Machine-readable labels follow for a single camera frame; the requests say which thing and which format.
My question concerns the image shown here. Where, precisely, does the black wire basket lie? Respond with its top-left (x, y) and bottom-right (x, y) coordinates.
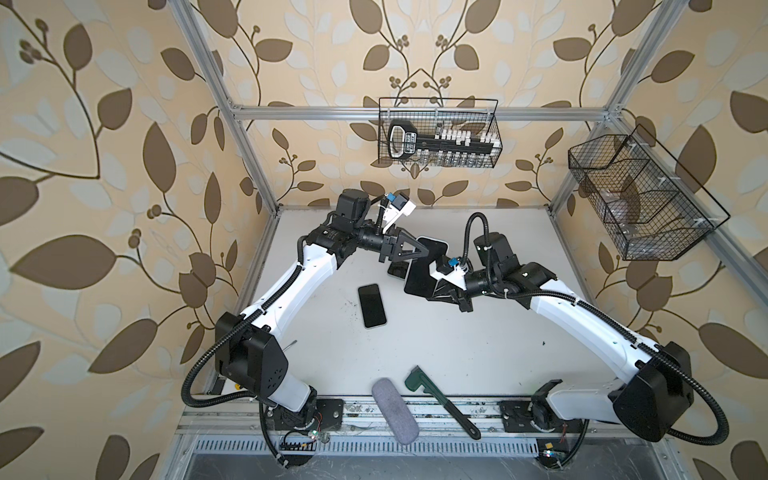
top-left (568, 124), bottom-right (731, 261)
top-left (378, 96), bottom-right (503, 169)

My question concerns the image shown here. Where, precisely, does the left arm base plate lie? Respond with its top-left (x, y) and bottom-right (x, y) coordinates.
top-left (259, 397), bottom-right (345, 469)

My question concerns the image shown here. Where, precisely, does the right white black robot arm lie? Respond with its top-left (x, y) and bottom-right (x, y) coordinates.
top-left (427, 212), bottom-right (730, 446)

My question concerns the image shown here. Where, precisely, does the green pipe wrench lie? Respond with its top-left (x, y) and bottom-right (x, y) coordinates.
top-left (405, 366), bottom-right (482, 441)

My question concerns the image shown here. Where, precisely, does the grey felt glasses case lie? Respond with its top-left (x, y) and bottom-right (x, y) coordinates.
top-left (371, 378), bottom-right (420, 446)

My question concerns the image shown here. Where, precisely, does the black socket tool set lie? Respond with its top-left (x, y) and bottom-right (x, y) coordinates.
top-left (385, 120), bottom-right (502, 161)

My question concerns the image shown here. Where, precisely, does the right black wire basket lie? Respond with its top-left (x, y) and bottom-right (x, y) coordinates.
top-left (568, 124), bottom-right (731, 261)

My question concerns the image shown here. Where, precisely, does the black smartphone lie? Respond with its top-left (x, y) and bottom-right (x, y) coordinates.
top-left (387, 261), bottom-right (409, 280)
top-left (404, 236), bottom-right (448, 299)
top-left (358, 284), bottom-right (387, 329)

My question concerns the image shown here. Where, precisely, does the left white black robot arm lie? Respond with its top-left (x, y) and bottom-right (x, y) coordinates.
top-left (181, 189), bottom-right (428, 414)

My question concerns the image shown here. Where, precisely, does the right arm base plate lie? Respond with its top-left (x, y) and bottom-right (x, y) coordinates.
top-left (498, 400), bottom-right (590, 470)

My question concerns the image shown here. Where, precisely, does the back black wire basket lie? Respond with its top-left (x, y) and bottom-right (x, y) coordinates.
top-left (378, 96), bottom-right (503, 169)

